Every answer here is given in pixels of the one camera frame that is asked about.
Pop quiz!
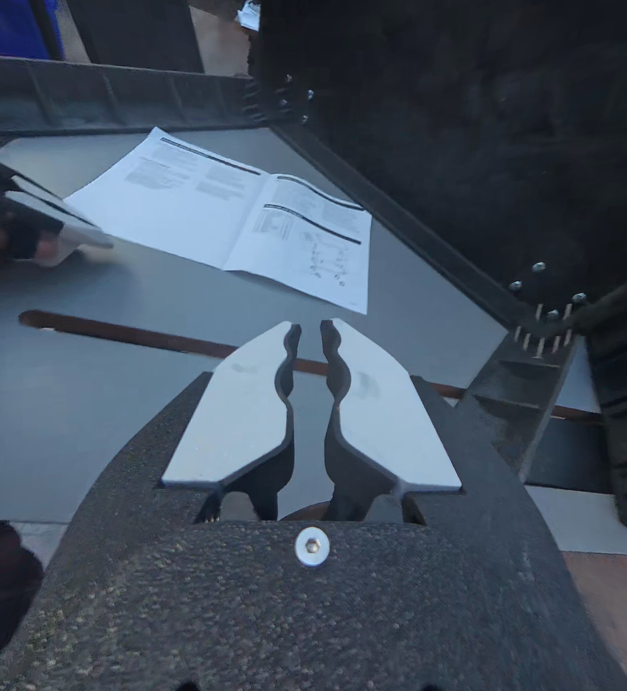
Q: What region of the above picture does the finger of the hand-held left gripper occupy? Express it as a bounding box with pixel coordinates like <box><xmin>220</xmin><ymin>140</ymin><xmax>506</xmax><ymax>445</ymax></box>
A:
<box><xmin>8</xmin><ymin>174</ymin><xmax>98</xmax><ymax>227</ymax></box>
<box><xmin>5</xmin><ymin>191</ymin><xmax>115</xmax><ymax>268</ymax></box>

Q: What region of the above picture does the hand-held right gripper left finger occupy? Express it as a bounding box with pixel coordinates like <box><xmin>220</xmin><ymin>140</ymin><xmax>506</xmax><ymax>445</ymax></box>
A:
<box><xmin>160</xmin><ymin>321</ymin><xmax>303</xmax><ymax>521</ymax></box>

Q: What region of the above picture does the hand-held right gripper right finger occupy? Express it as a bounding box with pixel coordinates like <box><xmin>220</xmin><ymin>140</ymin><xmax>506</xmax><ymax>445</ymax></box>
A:
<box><xmin>320</xmin><ymin>317</ymin><xmax>463</xmax><ymax>521</ymax></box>

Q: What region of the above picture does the black plastic cart shelf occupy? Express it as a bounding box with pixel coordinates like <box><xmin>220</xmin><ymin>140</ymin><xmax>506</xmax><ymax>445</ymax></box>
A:
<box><xmin>0</xmin><ymin>0</ymin><xmax>627</xmax><ymax>546</ymax></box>

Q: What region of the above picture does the person's left hand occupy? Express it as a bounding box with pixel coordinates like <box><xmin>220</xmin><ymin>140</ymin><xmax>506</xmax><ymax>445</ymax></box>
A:
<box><xmin>0</xmin><ymin>143</ymin><xmax>66</xmax><ymax>279</ymax></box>

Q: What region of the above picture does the white instruction manual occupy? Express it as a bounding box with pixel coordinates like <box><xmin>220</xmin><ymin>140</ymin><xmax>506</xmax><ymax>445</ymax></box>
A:
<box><xmin>64</xmin><ymin>126</ymin><xmax>373</xmax><ymax>315</ymax></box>

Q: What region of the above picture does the brown wooden strip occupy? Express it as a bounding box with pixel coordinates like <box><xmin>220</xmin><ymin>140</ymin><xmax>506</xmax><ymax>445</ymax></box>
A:
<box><xmin>18</xmin><ymin>309</ymin><xmax>603</xmax><ymax>424</ymax></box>

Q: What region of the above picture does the blue plastic bin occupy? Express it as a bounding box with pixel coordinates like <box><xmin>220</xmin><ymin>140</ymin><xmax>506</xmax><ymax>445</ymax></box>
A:
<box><xmin>0</xmin><ymin>0</ymin><xmax>66</xmax><ymax>60</ymax></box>

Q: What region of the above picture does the white paper sheet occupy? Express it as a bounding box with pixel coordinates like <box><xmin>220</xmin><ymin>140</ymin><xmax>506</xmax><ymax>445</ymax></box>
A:
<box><xmin>236</xmin><ymin>0</ymin><xmax>263</xmax><ymax>33</ymax></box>

